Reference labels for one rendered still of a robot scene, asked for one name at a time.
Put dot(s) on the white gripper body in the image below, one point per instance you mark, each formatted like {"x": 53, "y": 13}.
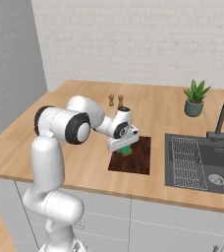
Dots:
{"x": 122, "y": 142}

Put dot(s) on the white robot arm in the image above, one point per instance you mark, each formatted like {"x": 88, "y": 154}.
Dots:
{"x": 48, "y": 157}

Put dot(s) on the green sponge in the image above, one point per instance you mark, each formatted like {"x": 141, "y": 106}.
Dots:
{"x": 126, "y": 150}

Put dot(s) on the dark wooden cutting board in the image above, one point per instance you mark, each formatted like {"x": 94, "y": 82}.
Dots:
{"x": 135, "y": 157}

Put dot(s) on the brown salt shaker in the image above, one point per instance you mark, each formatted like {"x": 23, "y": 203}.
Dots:
{"x": 120, "y": 101}

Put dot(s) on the brown pepper shaker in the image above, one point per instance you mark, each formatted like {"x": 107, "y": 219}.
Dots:
{"x": 111, "y": 100}

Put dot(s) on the white cupboard door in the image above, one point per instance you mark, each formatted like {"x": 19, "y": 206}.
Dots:
{"x": 182, "y": 229}
{"x": 102, "y": 223}

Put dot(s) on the green plant in grey pot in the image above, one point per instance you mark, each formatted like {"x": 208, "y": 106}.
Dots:
{"x": 195, "y": 98}

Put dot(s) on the dark grey sink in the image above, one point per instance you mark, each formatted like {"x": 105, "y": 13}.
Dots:
{"x": 212, "y": 164}

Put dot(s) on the dark grey tap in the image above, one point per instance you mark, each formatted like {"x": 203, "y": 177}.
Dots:
{"x": 222, "y": 124}

